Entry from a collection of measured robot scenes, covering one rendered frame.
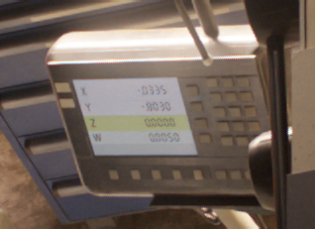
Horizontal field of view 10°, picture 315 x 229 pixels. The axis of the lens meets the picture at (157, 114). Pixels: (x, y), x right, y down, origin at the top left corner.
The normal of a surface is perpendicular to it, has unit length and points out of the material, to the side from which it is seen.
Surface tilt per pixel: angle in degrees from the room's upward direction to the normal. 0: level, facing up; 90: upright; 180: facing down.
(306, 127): 0
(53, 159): 90
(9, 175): 0
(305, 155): 0
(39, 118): 90
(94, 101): 70
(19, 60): 90
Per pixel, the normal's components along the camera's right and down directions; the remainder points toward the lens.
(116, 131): -0.40, 0.50
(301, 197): -0.36, -0.65
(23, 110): -0.11, 0.74
